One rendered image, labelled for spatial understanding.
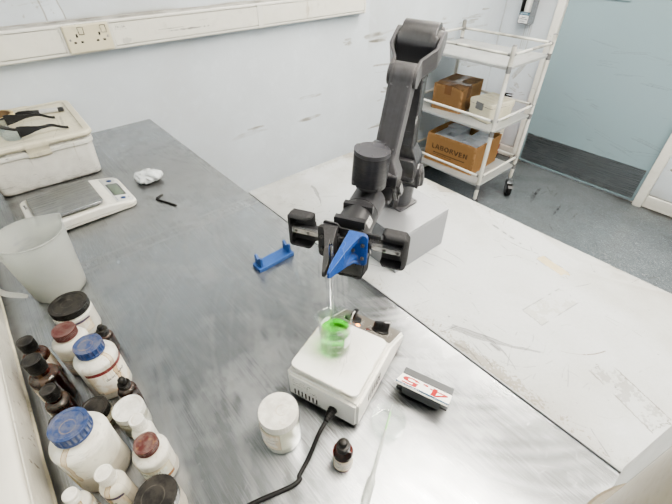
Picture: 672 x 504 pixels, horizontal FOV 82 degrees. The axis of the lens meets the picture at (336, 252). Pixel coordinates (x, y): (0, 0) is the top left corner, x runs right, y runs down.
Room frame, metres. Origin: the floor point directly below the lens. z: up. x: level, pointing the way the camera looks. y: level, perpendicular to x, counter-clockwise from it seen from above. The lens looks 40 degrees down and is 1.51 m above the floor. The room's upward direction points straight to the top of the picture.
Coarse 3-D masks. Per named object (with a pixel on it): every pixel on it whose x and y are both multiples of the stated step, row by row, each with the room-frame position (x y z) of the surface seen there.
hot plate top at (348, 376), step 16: (352, 336) 0.41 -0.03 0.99; (368, 336) 0.41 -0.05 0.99; (304, 352) 0.38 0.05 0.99; (320, 352) 0.38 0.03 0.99; (352, 352) 0.38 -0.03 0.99; (368, 352) 0.38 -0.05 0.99; (304, 368) 0.35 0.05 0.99; (320, 368) 0.35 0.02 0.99; (336, 368) 0.35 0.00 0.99; (352, 368) 0.35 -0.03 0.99; (368, 368) 0.35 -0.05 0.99; (336, 384) 0.32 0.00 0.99; (352, 384) 0.32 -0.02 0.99
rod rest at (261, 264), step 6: (282, 240) 0.74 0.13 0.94; (288, 246) 0.73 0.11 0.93; (276, 252) 0.73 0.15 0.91; (282, 252) 0.73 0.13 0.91; (288, 252) 0.73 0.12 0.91; (258, 258) 0.69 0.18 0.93; (264, 258) 0.71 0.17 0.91; (270, 258) 0.71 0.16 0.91; (276, 258) 0.71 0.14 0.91; (282, 258) 0.71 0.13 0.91; (258, 264) 0.68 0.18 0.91; (264, 264) 0.69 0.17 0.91; (270, 264) 0.69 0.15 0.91; (276, 264) 0.70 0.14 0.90; (258, 270) 0.67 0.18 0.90; (264, 270) 0.67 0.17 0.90
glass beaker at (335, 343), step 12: (324, 312) 0.41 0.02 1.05; (336, 312) 0.42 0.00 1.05; (348, 312) 0.41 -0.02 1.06; (348, 324) 0.38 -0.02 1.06; (324, 336) 0.37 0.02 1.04; (336, 336) 0.37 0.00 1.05; (348, 336) 0.38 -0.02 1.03; (324, 348) 0.37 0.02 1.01; (336, 348) 0.37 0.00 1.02; (348, 348) 0.38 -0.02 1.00
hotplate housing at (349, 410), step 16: (400, 336) 0.46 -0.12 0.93; (384, 352) 0.39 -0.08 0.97; (384, 368) 0.39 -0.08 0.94; (304, 384) 0.34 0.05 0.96; (320, 384) 0.33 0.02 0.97; (368, 384) 0.34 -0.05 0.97; (320, 400) 0.33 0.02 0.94; (336, 400) 0.31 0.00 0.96; (352, 400) 0.31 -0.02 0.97; (368, 400) 0.33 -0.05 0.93; (336, 416) 0.32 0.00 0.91; (352, 416) 0.30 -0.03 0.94
